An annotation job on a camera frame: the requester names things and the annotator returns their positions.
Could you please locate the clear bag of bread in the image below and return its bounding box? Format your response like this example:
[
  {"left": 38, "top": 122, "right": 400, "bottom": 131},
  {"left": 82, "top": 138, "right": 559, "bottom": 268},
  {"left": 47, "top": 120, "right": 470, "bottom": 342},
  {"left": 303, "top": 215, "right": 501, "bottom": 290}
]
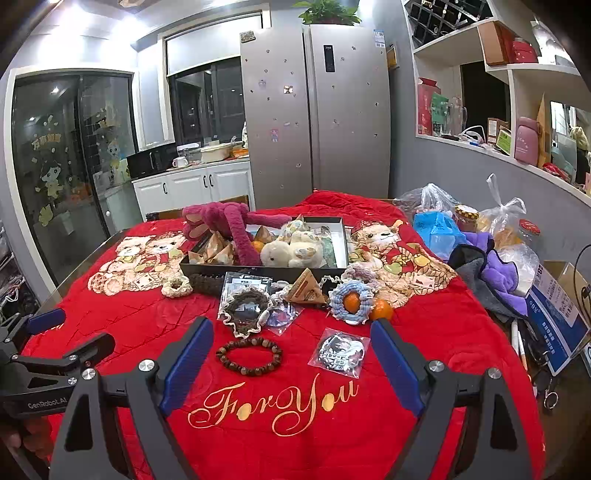
[{"left": 478, "top": 174, "right": 539, "bottom": 259}]

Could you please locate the cream casserole pot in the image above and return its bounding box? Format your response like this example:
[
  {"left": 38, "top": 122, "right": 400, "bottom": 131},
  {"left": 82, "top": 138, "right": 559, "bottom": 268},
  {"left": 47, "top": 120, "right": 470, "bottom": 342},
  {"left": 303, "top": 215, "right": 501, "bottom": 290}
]
[{"left": 199, "top": 142, "right": 237, "bottom": 163}]

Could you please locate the small red box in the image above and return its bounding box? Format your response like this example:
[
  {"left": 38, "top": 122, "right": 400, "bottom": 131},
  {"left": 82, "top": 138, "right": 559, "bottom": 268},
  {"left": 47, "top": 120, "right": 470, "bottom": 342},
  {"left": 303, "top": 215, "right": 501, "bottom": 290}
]
[{"left": 510, "top": 39, "right": 539, "bottom": 64}]

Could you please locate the white wall shelf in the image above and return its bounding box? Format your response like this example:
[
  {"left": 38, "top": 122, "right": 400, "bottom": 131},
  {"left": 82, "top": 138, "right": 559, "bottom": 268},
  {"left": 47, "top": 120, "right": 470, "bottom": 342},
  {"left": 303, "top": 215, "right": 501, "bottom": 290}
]
[{"left": 402, "top": 0, "right": 591, "bottom": 208}]

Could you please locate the white kitchen cabinet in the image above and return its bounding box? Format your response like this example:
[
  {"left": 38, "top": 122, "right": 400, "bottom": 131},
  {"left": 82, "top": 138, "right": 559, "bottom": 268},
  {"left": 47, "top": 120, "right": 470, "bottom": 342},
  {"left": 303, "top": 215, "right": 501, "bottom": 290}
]
[{"left": 131, "top": 159, "right": 254, "bottom": 217}]

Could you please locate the pink bottle bag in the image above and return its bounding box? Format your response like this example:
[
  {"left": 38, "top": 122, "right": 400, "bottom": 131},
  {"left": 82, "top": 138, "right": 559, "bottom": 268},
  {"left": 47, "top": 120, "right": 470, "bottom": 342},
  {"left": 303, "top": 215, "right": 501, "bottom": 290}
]
[{"left": 515, "top": 117, "right": 543, "bottom": 166}]

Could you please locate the black shallow box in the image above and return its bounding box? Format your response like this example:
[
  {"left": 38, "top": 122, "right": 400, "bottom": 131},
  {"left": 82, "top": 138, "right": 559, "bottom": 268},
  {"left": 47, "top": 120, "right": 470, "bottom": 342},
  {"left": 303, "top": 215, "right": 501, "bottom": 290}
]
[{"left": 179, "top": 217, "right": 350, "bottom": 282}]

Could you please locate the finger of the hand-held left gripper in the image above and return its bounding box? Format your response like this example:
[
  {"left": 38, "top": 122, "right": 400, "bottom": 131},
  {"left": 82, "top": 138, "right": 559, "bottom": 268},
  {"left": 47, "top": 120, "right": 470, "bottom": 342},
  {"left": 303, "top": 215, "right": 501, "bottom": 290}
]
[
  {"left": 0, "top": 308, "right": 68, "bottom": 356},
  {"left": 9, "top": 332, "right": 116, "bottom": 392}
]

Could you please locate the dark knitted band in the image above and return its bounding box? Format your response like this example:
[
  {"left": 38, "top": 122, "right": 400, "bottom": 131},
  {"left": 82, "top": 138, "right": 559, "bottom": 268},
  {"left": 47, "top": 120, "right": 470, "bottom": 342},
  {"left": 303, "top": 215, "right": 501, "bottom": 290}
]
[{"left": 187, "top": 273, "right": 229, "bottom": 297}]

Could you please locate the blue and white cardboard box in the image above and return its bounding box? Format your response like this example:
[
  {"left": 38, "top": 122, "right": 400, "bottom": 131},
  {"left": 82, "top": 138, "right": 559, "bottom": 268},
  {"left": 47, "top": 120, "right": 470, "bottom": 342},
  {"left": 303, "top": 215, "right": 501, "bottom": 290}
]
[{"left": 526, "top": 261, "right": 591, "bottom": 377}]

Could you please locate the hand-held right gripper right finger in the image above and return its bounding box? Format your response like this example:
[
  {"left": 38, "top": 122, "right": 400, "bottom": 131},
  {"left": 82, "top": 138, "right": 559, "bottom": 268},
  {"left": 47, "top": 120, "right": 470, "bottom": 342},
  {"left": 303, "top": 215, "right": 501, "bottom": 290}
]
[{"left": 369, "top": 318, "right": 548, "bottom": 480}]

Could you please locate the pink plush toy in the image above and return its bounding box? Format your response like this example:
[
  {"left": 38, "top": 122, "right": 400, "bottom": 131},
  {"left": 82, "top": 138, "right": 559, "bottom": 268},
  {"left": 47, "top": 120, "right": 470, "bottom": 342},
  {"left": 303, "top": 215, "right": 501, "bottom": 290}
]
[{"left": 181, "top": 202, "right": 293, "bottom": 267}]

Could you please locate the grey cloth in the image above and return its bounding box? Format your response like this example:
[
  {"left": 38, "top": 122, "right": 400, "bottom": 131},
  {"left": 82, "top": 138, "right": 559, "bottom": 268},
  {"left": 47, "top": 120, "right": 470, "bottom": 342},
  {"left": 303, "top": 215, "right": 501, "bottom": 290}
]
[{"left": 448, "top": 244, "right": 522, "bottom": 319}]

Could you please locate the small brown plush bear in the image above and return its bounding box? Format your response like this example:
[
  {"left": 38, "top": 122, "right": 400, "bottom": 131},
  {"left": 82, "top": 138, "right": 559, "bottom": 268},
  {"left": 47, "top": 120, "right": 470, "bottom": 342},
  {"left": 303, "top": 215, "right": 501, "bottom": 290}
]
[{"left": 188, "top": 232, "right": 222, "bottom": 265}]

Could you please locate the tall red gift box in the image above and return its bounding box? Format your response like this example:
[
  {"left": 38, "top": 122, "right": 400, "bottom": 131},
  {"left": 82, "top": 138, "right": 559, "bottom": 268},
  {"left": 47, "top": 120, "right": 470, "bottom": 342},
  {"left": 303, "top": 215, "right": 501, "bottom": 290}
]
[{"left": 418, "top": 78, "right": 441, "bottom": 136}]

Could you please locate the green paper box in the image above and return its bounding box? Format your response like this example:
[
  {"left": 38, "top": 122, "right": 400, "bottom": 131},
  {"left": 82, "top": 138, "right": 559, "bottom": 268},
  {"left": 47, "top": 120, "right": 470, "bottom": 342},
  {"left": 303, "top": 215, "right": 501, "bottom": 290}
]
[{"left": 431, "top": 92, "right": 451, "bottom": 137}]

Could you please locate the clear packet with blue badge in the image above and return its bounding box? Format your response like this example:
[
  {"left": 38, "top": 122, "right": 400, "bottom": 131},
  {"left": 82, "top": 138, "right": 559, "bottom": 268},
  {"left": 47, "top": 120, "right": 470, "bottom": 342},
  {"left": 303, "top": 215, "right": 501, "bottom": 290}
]
[{"left": 265, "top": 295, "right": 305, "bottom": 329}]

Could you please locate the person's left hand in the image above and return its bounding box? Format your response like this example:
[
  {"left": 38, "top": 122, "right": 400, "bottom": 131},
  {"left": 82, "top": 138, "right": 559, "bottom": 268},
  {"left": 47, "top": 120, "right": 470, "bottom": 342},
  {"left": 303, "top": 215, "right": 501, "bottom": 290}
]
[{"left": 0, "top": 415, "right": 51, "bottom": 463}]

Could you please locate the clear glass pitcher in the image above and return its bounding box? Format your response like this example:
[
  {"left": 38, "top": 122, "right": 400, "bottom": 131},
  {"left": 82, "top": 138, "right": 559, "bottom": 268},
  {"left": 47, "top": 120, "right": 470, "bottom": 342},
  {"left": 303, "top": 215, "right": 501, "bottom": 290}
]
[{"left": 445, "top": 97, "right": 468, "bottom": 137}]

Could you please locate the blue crochet scrunchie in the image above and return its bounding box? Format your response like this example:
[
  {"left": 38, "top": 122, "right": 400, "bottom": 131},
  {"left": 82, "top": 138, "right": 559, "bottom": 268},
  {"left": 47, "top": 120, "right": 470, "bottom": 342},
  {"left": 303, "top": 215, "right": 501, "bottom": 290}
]
[{"left": 329, "top": 278, "right": 376, "bottom": 326}]

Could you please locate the metal key ring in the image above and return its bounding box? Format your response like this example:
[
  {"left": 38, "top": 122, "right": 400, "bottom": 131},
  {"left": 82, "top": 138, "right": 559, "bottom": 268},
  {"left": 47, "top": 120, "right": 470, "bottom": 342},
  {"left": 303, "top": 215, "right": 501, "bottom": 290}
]
[{"left": 531, "top": 351, "right": 561, "bottom": 411}]

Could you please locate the clear packet of round badges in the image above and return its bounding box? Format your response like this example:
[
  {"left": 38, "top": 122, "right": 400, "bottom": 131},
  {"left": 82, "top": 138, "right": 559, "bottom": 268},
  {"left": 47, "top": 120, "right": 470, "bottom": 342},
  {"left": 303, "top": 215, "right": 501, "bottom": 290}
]
[{"left": 308, "top": 328, "right": 371, "bottom": 380}]

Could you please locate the blue plastic bag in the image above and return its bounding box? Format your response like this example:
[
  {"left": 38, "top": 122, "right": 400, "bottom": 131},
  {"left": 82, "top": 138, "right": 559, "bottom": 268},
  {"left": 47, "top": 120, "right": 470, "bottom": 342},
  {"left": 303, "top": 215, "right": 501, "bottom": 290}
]
[{"left": 413, "top": 212, "right": 467, "bottom": 261}]

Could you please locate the jar with red lid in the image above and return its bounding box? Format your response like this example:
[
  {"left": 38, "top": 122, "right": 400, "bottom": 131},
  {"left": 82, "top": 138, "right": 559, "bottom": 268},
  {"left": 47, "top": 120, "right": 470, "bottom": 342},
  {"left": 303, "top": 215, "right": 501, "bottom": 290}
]
[{"left": 517, "top": 218, "right": 542, "bottom": 245}]

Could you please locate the green flat packet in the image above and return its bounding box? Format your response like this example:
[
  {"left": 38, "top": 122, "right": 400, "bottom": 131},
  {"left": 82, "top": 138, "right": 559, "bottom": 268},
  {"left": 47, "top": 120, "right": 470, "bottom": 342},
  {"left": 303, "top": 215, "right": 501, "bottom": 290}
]
[{"left": 318, "top": 237, "right": 340, "bottom": 268}]

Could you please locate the beige triangular packet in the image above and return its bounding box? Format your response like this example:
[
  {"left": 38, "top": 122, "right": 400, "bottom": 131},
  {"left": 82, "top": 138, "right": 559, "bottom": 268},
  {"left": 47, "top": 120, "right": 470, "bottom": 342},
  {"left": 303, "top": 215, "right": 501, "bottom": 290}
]
[{"left": 205, "top": 242, "right": 236, "bottom": 265}]

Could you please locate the clear plastic bag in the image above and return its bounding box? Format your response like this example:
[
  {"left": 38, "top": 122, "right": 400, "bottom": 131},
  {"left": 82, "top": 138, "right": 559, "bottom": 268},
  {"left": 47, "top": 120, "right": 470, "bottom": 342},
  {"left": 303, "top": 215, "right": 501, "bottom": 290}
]
[{"left": 394, "top": 183, "right": 462, "bottom": 217}]

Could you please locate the cream crochet scrunchie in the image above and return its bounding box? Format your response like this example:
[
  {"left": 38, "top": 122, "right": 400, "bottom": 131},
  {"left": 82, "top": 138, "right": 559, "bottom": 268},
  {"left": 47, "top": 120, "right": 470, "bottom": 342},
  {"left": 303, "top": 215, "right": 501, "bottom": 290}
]
[{"left": 161, "top": 276, "right": 194, "bottom": 299}]

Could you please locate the lavender scrunchie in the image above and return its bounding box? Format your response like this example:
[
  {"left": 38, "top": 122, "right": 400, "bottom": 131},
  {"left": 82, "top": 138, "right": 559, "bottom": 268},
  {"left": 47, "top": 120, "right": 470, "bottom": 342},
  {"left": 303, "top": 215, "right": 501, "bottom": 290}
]
[{"left": 341, "top": 263, "right": 380, "bottom": 289}]

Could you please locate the white lace scrunchie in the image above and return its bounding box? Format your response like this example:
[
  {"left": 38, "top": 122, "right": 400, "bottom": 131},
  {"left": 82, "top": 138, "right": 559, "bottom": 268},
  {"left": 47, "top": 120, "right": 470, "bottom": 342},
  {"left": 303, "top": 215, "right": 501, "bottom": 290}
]
[{"left": 318, "top": 274, "right": 345, "bottom": 308}]

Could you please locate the dark kitchen window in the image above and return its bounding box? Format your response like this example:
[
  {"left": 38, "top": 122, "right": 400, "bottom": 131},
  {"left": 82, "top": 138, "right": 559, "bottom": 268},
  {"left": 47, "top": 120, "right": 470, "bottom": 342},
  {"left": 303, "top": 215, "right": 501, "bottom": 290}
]
[{"left": 167, "top": 58, "right": 245, "bottom": 146}]

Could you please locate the red printed blanket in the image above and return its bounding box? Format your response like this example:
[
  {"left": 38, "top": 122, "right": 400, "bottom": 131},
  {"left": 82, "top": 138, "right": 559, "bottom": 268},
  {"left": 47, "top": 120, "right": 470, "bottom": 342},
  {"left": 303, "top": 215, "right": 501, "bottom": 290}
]
[{"left": 21, "top": 190, "right": 548, "bottom": 480}]

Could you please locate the green potted plant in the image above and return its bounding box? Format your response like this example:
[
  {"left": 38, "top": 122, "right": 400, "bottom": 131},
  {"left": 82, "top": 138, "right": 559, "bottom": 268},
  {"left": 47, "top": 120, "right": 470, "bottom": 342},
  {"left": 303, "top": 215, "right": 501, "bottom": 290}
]
[{"left": 293, "top": 0, "right": 363, "bottom": 26}]

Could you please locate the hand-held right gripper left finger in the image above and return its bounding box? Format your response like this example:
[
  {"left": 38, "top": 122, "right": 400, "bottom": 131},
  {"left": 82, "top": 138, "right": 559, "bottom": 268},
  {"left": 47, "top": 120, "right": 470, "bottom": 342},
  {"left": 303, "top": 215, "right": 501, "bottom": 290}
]
[{"left": 48, "top": 316, "right": 215, "bottom": 480}]

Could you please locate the glass sliding door with stickers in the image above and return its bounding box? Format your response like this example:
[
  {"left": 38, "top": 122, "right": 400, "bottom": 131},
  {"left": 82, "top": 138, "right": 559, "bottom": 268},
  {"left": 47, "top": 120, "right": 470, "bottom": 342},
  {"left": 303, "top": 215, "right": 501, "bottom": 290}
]
[{"left": 11, "top": 71, "right": 144, "bottom": 287}]

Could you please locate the brown bead bracelet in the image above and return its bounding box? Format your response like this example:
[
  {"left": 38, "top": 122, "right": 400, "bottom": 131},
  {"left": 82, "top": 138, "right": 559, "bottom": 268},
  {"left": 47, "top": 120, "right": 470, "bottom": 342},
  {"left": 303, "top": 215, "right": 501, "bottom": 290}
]
[{"left": 215, "top": 337, "right": 283, "bottom": 377}]

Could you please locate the white plush rabbit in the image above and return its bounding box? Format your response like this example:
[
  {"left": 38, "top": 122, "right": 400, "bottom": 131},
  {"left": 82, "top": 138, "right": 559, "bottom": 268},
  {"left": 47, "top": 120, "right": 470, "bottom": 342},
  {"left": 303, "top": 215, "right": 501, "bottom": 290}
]
[{"left": 260, "top": 219, "right": 326, "bottom": 268}]

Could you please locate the brown flat box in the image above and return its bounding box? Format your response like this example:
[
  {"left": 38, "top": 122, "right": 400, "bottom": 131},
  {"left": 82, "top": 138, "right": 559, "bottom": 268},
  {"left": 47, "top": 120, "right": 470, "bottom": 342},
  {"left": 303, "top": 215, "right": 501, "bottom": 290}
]
[{"left": 478, "top": 21, "right": 509, "bottom": 65}]

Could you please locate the brown triangular carton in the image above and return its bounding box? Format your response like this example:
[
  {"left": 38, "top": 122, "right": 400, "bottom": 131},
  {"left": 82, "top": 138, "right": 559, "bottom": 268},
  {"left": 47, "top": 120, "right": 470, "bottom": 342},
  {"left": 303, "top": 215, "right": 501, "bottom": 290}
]
[{"left": 284, "top": 268, "right": 324, "bottom": 305}]

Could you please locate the black microwave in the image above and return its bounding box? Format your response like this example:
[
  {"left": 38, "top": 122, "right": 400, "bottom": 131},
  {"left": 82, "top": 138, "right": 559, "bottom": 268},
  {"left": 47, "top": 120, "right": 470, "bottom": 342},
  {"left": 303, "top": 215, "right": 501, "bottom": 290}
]
[{"left": 126, "top": 147, "right": 178, "bottom": 180}]

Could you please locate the purple cloth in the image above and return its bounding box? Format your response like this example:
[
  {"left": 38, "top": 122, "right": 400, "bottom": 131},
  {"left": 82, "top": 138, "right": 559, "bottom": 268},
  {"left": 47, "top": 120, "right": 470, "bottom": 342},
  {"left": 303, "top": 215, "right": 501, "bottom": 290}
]
[{"left": 462, "top": 231, "right": 532, "bottom": 319}]

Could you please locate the silver double-door fridge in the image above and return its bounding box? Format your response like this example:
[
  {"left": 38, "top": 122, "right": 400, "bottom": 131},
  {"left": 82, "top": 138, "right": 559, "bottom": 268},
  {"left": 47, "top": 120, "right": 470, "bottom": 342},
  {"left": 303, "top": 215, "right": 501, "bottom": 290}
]
[{"left": 240, "top": 24, "right": 392, "bottom": 210}]

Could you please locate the jar with checkered lid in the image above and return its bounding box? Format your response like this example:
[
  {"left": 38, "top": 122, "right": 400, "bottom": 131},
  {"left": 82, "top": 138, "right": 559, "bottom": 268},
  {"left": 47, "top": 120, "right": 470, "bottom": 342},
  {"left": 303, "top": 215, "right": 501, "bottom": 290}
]
[{"left": 455, "top": 204, "right": 479, "bottom": 234}]

